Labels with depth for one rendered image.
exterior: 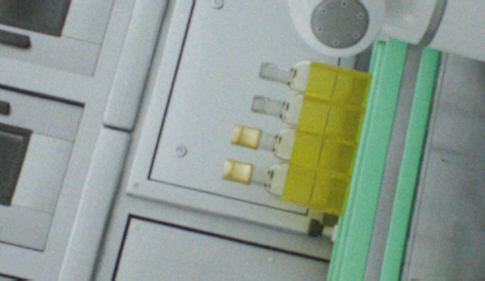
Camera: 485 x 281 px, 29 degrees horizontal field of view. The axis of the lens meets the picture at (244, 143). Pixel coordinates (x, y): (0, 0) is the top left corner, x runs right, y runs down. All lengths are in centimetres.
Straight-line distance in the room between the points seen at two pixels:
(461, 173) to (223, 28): 54
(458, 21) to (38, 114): 90
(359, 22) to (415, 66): 49
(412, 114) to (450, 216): 16
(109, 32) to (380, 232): 65
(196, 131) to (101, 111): 17
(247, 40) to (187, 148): 23
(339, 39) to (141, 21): 80
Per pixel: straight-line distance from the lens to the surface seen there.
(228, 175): 148
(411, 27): 104
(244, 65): 168
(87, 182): 163
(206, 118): 165
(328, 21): 95
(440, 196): 137
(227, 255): 163
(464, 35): 105
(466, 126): 140
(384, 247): 136
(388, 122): 140
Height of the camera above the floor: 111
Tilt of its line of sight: 1 degrees up
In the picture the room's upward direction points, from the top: 77 degrees counter-clockwise
